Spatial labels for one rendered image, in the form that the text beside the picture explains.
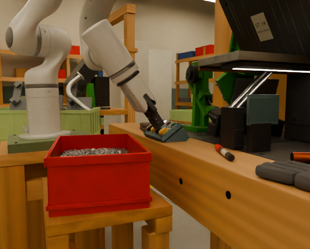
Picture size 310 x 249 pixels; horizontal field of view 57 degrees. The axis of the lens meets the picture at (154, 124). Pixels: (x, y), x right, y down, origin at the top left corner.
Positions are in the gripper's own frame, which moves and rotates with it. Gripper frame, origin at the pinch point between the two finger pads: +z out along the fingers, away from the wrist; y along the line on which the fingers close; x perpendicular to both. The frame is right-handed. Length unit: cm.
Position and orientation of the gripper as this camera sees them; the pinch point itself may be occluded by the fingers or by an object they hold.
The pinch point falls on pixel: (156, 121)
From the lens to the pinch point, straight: 85.5
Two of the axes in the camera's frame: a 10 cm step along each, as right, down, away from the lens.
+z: 5.3, 7.9, 3.1
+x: 7.6, -6.0, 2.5
